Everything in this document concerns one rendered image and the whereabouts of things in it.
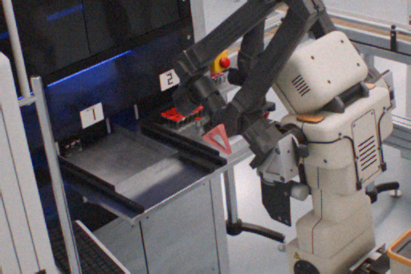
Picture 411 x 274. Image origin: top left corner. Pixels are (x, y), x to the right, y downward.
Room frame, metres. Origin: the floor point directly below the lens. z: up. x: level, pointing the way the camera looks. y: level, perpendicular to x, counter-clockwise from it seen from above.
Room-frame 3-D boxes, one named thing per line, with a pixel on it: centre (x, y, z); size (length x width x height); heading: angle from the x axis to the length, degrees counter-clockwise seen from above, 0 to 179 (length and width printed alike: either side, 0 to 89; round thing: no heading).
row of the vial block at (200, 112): (2.50, 0.03, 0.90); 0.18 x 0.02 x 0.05; 130
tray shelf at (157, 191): (2.35, 0.13, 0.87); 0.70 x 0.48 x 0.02; 131
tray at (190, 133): (2.43, -0.03, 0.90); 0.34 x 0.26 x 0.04; 40
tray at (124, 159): (2.29, 0.30, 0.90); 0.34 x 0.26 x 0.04; 41
